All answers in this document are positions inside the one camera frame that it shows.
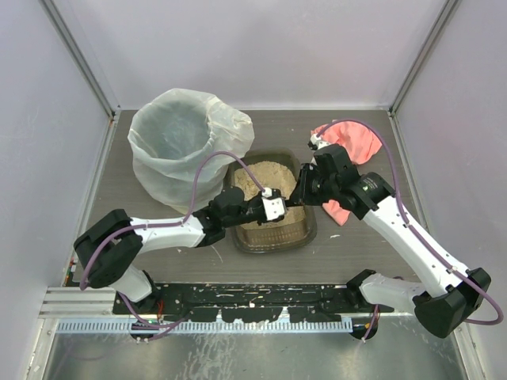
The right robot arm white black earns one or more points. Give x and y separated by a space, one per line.
447 292

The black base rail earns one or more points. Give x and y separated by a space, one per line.
255 302

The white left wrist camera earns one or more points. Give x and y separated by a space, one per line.
273 204

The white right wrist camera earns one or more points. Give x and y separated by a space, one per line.
317 138

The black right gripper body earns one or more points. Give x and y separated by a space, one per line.
303 186

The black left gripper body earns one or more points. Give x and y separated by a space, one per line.
259 208

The grey slotted cable duct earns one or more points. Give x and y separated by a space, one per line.
126 325

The translucent plastic trash bag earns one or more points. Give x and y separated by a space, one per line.
183 142

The dark translucent litter box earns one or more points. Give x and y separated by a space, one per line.
275 168

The pink cloth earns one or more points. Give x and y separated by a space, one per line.
361 145

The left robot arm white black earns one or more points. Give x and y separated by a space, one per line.
108 248

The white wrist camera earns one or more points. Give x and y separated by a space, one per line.
317 138
273 204

